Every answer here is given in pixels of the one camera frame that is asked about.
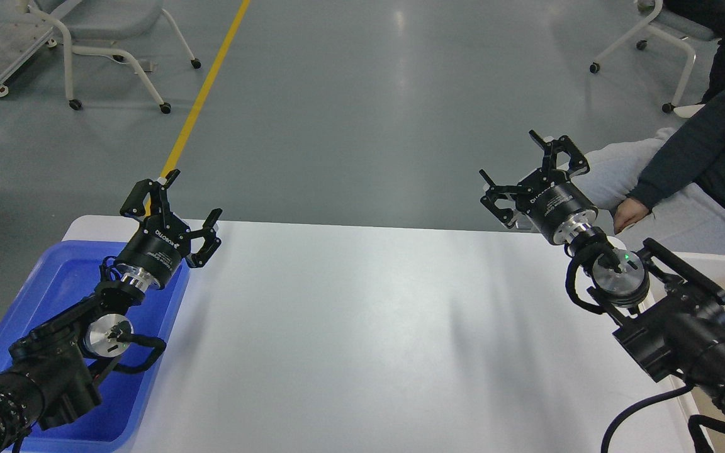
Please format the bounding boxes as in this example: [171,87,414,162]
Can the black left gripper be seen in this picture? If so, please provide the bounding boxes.
[115,169,223,289]

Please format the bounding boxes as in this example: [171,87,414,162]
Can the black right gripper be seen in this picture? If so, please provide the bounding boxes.
[479,130,599,246]

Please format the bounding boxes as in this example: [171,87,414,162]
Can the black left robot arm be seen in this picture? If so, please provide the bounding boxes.
[0,169,222,452]

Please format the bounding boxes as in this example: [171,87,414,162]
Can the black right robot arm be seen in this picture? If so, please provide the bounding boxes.
[480,131,725,452]

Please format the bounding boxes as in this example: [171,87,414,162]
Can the seated person's hand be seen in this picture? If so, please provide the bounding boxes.
[613,197,651,236]

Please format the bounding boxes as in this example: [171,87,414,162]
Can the blue plastic bin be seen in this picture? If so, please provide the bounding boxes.
[0,240,189,452]

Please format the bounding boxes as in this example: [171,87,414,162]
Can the seated person in grey trousers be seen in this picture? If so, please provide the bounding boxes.
[572,91,725,255]

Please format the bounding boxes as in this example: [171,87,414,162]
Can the white chair on castors left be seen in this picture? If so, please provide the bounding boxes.
[17,1,201,115]

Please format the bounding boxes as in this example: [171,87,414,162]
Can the white chair on castors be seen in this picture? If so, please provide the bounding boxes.
[588,1,719,114]
[17,1,201,115]

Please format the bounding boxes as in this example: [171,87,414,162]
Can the white chair on castors right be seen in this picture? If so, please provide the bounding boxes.
[588,1,719,114]

